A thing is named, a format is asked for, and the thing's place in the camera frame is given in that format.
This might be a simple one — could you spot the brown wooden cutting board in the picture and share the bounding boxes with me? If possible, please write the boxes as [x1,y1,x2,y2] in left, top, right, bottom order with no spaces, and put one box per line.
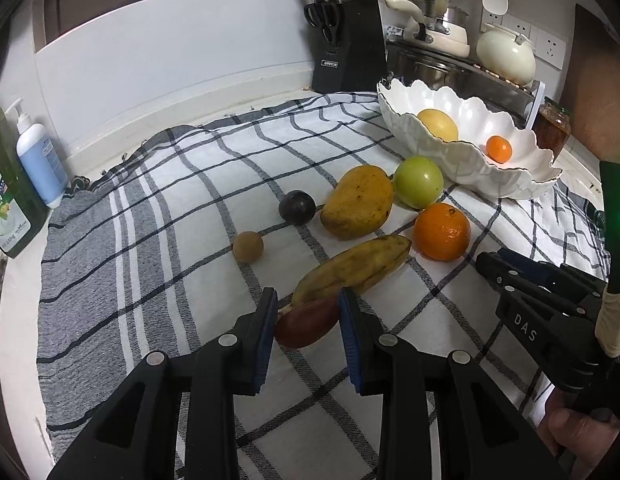
[570,4,620,166]

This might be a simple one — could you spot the yellow mango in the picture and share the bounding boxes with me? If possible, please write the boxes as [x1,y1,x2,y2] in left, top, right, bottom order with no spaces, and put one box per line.
[320,165,394,241]

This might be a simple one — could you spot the black-handled scissors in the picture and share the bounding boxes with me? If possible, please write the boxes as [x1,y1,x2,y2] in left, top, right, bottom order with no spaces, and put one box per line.
[304,2,343,51]

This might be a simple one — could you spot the black knife block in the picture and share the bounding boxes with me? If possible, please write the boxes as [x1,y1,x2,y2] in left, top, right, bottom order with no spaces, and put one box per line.
[311,0,388,95]

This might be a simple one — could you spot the dark purple plum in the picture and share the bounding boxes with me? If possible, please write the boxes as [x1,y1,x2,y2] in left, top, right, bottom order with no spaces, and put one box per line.
[279,190,317,224]

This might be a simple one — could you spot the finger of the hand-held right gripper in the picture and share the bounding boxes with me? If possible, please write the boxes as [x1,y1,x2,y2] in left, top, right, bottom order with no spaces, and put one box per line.
[476,251,603,322]
[497,247,609,294]

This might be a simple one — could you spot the person's right hand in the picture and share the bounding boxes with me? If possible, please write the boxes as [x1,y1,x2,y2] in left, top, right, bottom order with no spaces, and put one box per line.
[540,390,620,480]

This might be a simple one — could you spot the white ceramic lidded pot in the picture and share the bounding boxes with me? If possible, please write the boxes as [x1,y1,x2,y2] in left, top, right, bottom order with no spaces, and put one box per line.
[476,23,537,86]

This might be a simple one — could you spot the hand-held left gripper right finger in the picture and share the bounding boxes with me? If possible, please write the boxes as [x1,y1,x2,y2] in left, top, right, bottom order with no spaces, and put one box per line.
[338,287,571,480]

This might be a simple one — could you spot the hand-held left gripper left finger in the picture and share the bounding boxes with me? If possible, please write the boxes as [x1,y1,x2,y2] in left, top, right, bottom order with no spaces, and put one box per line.
[47,287,280,480]

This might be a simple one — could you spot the glass jar with green lid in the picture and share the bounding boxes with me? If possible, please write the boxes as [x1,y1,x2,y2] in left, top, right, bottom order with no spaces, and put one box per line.
[532,97,573,163]

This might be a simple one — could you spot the stainless steel stockpot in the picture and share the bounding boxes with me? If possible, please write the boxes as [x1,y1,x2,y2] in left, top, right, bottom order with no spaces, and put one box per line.
[387,42,458,88]

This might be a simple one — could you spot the large orange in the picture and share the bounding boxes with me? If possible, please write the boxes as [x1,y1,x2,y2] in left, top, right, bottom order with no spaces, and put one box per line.
[414,203,472,262]

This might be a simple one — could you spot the green dish soap bottle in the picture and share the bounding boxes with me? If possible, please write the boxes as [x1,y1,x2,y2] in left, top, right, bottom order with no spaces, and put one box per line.
[0,106,50,259]

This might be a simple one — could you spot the white wall socket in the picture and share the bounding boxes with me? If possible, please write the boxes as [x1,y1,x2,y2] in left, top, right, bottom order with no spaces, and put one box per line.
[505,14,537,48]
[535,27,567,68]
[481,9,506,36]

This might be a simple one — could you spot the small brown round fruit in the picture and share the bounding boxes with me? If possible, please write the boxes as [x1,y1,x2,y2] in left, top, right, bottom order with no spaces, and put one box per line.
[233,231,265,263]

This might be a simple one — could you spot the red-brown oval fruit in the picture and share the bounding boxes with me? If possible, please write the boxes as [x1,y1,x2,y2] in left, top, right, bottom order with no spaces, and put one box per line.
[275,296,342,350]

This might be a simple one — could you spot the white scalloped bowl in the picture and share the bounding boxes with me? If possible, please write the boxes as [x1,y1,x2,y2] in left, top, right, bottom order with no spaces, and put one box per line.
[376,76,563,200]

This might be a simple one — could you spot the grey white checkered cloth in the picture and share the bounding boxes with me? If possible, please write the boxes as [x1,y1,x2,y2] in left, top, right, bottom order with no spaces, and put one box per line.
[37,91,611,480]

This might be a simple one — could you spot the green apple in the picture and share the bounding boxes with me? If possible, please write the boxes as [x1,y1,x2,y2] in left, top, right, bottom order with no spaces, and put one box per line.
[393,156,445,210]

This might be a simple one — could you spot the small tangerine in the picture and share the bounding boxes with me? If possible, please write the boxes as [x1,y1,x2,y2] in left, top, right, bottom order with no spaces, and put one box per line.
[486,135,513,164]

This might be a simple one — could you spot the yellow lemon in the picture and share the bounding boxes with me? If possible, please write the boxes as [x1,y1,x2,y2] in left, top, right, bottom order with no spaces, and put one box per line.
[416,108,460,143]

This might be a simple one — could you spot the wide cream saucepan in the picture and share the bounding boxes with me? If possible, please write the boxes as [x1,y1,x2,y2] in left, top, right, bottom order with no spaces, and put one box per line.
[386,22,471,58]

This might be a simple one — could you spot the cream saucepan with steel lid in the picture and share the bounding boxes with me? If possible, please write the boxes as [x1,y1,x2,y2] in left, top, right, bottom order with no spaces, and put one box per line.
[385,0,470,36]

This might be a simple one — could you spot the blue pump soap bottle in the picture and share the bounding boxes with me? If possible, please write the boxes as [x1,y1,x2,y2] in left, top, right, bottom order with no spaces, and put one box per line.
[4,97,69,209]

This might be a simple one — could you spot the spotted yellow banana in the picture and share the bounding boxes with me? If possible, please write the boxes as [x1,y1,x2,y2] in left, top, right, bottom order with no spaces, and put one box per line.
[291,234,412,308]

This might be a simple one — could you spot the grey kitchen shelf rack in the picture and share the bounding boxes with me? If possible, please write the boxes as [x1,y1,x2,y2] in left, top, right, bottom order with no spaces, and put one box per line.
[387,40,547,128]

